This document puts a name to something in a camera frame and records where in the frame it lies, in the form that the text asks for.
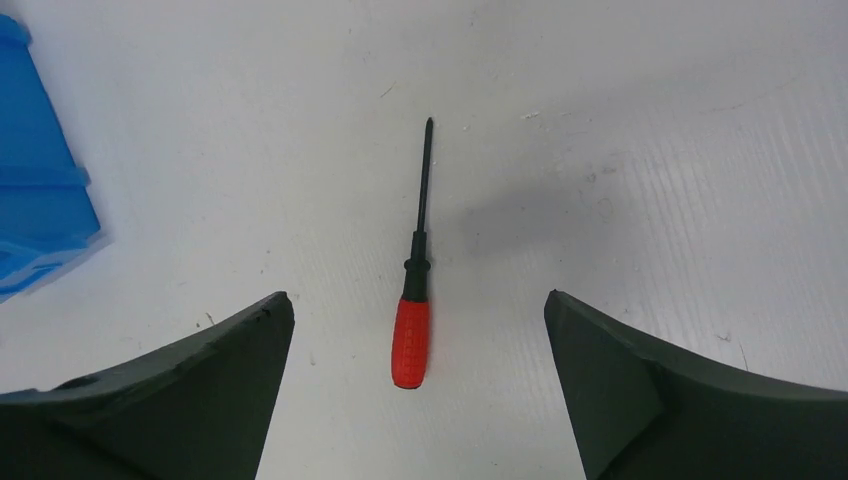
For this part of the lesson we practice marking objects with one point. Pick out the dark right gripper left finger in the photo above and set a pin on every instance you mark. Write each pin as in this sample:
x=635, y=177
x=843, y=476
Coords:
x=198, y=408

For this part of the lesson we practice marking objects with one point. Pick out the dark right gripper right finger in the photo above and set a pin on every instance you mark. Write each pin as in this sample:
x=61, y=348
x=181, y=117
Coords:
x=644, y=408

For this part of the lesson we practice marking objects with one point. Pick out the red black screwdriver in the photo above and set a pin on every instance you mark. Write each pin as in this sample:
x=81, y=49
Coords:
x=411, y=334

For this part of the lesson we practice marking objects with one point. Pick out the blue plastic bin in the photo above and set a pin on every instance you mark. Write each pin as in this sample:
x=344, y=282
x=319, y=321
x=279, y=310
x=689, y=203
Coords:
x=47, y=217

